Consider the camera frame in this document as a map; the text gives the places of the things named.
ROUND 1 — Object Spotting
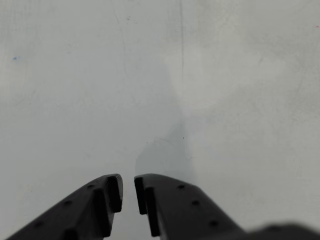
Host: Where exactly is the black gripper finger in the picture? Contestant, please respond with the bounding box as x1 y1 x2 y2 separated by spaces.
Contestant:
4 173 124 240
134 173 251 240

